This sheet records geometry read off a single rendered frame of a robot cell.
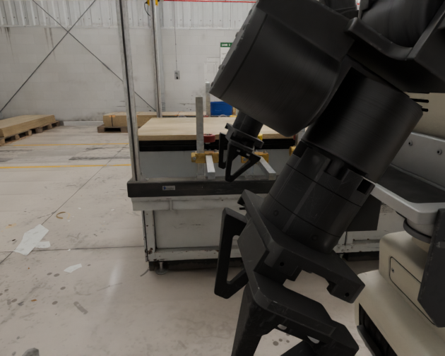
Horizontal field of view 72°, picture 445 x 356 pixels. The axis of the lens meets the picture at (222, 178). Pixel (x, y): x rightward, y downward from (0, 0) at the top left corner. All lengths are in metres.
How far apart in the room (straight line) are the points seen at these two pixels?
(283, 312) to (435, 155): 0.39
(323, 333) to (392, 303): 0.48
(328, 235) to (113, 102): 8.79
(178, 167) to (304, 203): 1.58
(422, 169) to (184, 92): 8.25
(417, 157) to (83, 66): 8.82
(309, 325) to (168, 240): 1.83
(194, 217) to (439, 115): 1.55
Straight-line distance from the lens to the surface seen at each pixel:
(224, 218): 0.27
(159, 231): 1.96
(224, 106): 6.90
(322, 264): 0.19
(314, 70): 0.18
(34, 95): 9.61
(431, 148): 0.52
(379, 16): 0.24
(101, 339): 1.75
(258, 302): 0.16
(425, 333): 0.62
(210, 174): 1.23
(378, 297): 0.67
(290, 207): 0.20
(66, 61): 9.25
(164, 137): 1.67
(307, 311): 0.18
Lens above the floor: 1.18
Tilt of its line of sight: 18 degrees down
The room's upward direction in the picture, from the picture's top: straight up
